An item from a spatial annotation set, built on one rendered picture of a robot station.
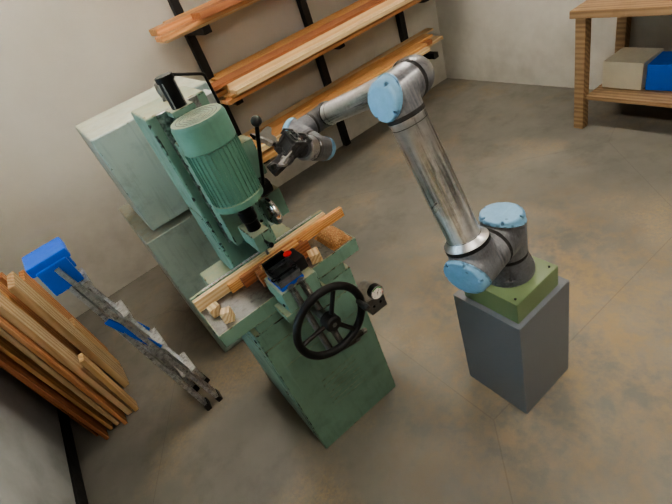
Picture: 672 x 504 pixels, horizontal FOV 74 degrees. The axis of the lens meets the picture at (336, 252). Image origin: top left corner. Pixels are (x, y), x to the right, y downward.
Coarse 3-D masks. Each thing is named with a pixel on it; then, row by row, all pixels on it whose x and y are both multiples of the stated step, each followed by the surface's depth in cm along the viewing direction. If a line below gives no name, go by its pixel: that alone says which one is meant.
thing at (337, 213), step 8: (336, 208) 178; (328, 216) 176; (336, 216) 178; (312, 224) 175; (320, 224) 175; (328, 224) 177; (304, 232) 172; (312, 232) 174; (304, 240) 173; (256, 264) 165; (232, 280) 162; (240, 280) 163; (232, 288) 162
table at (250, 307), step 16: (352, 240) 166; (336, 256) 164; (320, 272) 163; (240, 288) 164; (256, 288) 161; (224, 304) 159; (240, 304) 157; (256, 304) 154; (272, 304) 155; (208, 320) 155; (240, 320) 150; (256, 320) 154; (288, 320) 150; (224, 336) 148; (240, 336) 152
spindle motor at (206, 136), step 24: (192, 120) 131; (216, 120) 129; (192, 144) 130; (216, 144) 132; (240, 144) 140; (192, 168) 139; (216, 168) 135; (240, 168) 140; (216, 192) 141; (240, 192) 142
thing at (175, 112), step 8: (168, 72) 138; (160, 80) 135; (168, 80) 136; (160, 88) 138; (168, 88) 137; (176, 88) 138; (168, 96) 138; (176, 96) 139; (176, 104) 140; (184, 104) 141; (192, 104) 142; (168, 112) 142; (176, 112) 140; (184, 112) 141
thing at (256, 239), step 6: (240, 228) 163; (246, 228) 162; (264, 228) 158; (246, 234) 159; (252, 234) 157; (258, 234) 156; (264, 234) 157; (270, 234) 158; (246, 240) 166; (252, 240) 157; (258, 240) 156; (270, 240) 159; (252, 246) 163; (258, 246) 157; (264, 246) 158
